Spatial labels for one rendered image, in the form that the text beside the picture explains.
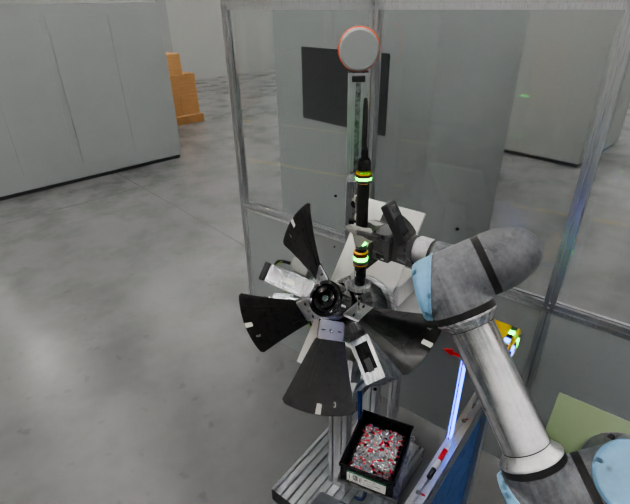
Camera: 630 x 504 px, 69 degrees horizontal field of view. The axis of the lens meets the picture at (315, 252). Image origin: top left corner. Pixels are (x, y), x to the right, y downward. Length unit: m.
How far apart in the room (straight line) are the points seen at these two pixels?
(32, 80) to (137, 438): 4.65
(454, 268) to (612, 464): 0.40
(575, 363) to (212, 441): 1.79
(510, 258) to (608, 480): 0.39
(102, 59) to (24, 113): 1.13
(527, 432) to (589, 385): 1.26
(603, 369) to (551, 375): 0.20
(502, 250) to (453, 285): 0.10
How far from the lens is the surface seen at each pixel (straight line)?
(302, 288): 1.69
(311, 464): 2.43
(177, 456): 2.67
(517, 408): 0.92
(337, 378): 1.49
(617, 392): 2.17
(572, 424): 1.18
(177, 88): 9.32
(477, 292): 0.87
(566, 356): 2.12
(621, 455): 0.96
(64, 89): 6.54
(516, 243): 0.88
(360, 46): 1.87
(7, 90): 6.40
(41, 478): 2.85
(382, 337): 1.37
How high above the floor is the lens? 2.05
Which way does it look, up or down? 29 degrees down
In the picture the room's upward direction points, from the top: 1 degrees counter-clockwise
